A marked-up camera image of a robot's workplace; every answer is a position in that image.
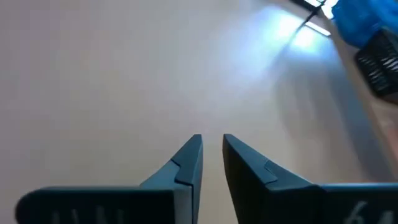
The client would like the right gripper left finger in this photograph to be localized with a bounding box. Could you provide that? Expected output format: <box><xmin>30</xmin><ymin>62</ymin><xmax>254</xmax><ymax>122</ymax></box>
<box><xmin>14</xmin><ymin>133</ymin><xmax>204</xmax><ymax>224</ymax></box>

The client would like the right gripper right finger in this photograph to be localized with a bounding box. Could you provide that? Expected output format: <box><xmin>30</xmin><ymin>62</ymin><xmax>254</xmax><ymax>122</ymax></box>
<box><xmin>222</xmin><ymin>133</ymin><xmax>398</xmax><ymax>224</ymax></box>

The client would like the black plastic basket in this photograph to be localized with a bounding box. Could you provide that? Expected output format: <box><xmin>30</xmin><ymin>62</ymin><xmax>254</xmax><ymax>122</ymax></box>
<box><xmin>354</xmin><ymin>27</ymin><xmax>398</xmax><ymax>98</ymax></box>

